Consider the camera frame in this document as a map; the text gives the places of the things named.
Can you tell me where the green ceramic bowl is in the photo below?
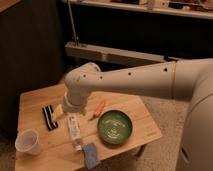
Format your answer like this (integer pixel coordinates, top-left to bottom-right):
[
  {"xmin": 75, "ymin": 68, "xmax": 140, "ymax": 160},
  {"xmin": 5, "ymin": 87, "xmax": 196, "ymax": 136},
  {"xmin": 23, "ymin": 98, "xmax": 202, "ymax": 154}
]
[{"xmin": 97, "ymin": 110, "xmax": 133, "ymax": 145}]

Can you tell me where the clear plastic cup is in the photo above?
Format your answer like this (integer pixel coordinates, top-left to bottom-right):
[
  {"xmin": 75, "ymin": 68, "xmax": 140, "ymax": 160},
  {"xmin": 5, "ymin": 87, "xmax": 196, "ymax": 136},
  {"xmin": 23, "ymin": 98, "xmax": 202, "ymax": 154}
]
[{"xmin": 15, "ymin": 129, "xmax": 41, "ymax": 155}]

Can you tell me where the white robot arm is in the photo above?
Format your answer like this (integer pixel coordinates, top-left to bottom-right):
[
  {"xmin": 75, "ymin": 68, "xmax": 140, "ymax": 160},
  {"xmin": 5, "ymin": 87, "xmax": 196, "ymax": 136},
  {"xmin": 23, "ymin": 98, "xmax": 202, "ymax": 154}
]
[{"xmin": 61, "ymin": 58, "xmax": 213, "ymax": 171}]

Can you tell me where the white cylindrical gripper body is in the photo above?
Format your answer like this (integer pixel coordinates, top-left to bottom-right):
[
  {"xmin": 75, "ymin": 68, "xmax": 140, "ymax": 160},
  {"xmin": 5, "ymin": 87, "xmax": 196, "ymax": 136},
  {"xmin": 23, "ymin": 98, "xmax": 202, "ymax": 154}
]
[{"xmin": 62, "ymin": 93, "xmax": 88, "ymax": 113}]

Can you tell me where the black white striped cloth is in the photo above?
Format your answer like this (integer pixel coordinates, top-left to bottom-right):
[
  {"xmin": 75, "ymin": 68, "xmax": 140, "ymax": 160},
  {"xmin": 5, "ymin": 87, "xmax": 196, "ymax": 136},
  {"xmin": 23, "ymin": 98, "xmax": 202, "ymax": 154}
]
[{"xmin": 42, "ymin": 105, "xmax": 58, "ymax": 131}]

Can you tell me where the tan flat gripper finger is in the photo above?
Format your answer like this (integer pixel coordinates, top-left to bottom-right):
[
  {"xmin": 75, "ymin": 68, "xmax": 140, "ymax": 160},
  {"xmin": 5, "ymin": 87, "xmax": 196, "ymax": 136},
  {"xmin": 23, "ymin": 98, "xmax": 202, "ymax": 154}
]
[{"xmin": 53, "ymin": 104, "xmax": 64, "ymax": 120}]

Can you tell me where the wooden folding table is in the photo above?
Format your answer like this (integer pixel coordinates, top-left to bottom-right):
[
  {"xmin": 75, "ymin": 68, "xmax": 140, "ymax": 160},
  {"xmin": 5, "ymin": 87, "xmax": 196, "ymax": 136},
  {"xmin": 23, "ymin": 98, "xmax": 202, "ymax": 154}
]
[{"xmin": 15, "ymin": 84, "xmax": 162, "ymax": 171}]

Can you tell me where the blue sponge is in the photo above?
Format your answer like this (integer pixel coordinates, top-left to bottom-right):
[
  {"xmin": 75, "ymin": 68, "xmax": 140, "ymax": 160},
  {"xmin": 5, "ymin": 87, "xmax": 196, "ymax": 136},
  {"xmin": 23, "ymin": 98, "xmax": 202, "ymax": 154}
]
[{"xmin": 83, "ymin": 143, "xmax": 100, "ymax": 169}]

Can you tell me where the white wall shelf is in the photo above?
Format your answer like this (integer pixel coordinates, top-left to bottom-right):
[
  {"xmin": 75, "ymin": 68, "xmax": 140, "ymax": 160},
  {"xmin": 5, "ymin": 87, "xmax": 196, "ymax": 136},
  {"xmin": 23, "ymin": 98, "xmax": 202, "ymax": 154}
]
[{"xmin": 60, "ymin": 0, "xmax": 213, "ymax": 20}]

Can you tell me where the white tube bottle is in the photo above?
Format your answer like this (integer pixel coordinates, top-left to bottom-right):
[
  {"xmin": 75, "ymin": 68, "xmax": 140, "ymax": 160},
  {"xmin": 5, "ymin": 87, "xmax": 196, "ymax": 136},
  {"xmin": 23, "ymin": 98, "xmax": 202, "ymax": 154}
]
[{"xmin": 67, "ymin": 114, "xmax": 82, "ymax": 151}]

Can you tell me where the grey metal rail frame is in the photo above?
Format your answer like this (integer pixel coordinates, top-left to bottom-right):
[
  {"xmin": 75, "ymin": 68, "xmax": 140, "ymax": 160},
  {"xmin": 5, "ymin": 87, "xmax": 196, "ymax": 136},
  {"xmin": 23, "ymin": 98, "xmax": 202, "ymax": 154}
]
[{"xmin": 64, "ymin": 0, "xmax": 178, "ymax": 66}]

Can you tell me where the orange toy carrot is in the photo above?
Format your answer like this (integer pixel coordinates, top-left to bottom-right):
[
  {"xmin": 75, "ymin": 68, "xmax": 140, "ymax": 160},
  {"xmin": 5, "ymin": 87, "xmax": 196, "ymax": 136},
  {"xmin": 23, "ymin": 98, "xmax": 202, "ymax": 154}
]
[{"xmin": 88, "ymin": 100, "xmax": 106, "ymax": 121}]

